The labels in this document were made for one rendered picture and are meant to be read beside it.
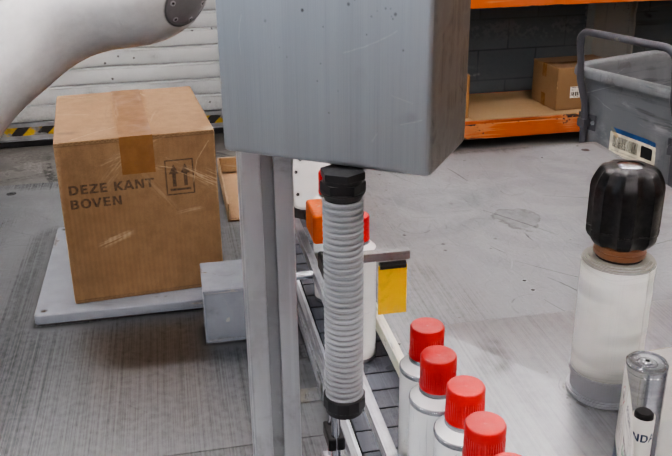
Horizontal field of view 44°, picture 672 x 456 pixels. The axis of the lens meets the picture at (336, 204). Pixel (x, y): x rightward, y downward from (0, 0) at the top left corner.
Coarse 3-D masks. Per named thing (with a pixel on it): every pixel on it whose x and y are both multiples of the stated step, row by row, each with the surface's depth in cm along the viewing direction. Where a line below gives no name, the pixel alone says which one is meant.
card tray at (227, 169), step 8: (224, 160) 196; (232, 160) 196; (224, 168) 196; (232, 168) 197; (224, 176) 194; (232, 176) 194; (224, 184) 179; (232, 184) 189; (224, 192) 174; (232, 192) 184; (224, 200) 177; (232, 200) 180; (232, 208) 175; (232, 216) 171
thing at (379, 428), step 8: (296, 224) 134; (296, 232) 133; (304, 232) 131; (304, 240) 128; (304, 248) 126; (304, 256) 126; (312, 256) 123; (312, 264) 121; (320, 272) 118; (320, 280) 116; (320, 288) 114; (320, 296) 114; (368, 384) 92; (368, 392) 91; (368, 400) 89; (368, 408) 88; (376, 408) 88; (368, 416) 88; (376, 416) 87; (376, 424) 85; (384, 424) 85; (376, 432) 85; (384, 432) 84; (376, 440) 85; (384, 440) 83; (384, 448) 82; (392, 448) 82
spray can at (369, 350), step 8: (368, 216) 105; (368, 224) 105; (368, 232) 106; (368, 240) 107; (368, 248) 106; (376, 248) 107; (368, 264) 106; (368, 272) 106; (368, 280) 107; (368, 288) 107; (368, 296) 108; (368, 304) 108; (368, 312) 109; (368, 320) 109; (368, 328) 109; (368, 336) 110; (368, 344) 110; (368, 352) 111; (368, 360) 111
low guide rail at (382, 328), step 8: (376, 304) 119; (376, 312) 117; (376, 320) 115; (384, 320) 115; (376, 328) 116; (384, 328) 113; (384, 336) 111; (392, 336) 111; (384, 344) 112; (392, 344) 109; (392, 352) 107; (400, 352) 107; (392, 360) 108; (400, 360) 105
